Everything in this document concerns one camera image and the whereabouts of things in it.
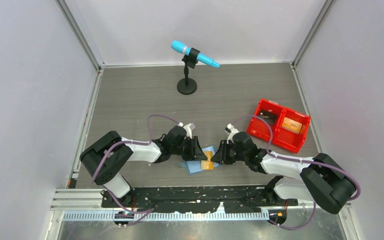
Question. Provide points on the black credit card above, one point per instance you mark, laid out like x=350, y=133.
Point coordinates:
x=268, y=116

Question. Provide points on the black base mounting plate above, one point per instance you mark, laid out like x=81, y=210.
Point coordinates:
x=197, y=199

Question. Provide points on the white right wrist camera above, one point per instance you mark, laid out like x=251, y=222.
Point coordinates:
x=230, y=131

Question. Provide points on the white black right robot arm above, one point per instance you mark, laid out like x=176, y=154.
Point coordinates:
x=318, y=179

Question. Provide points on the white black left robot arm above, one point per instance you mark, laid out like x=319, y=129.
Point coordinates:
x=104, y=159

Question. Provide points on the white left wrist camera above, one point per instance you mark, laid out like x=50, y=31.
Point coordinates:
x=189, y=127

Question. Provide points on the orange card in bin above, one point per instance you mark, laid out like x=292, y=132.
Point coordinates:
x=292, y=125

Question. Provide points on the blue toy microphone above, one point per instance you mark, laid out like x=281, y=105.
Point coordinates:
x=184, y=49

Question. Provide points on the orange VIP credit card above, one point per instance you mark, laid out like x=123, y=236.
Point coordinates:
x=207, y=165

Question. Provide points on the black microphone stand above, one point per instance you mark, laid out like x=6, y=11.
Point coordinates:
x=187, y=85

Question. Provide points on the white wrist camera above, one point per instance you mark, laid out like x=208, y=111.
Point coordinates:
x=189, y=127
x=230, y=131

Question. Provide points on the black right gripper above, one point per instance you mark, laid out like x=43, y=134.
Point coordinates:
x=221, y=156

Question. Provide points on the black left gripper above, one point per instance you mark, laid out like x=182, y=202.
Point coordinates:
x=195, y=152

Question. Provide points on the blue card holder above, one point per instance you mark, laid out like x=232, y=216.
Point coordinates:
x=194, y=167

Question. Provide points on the red two-compartment bin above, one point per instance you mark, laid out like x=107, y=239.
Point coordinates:
x=281, y=137

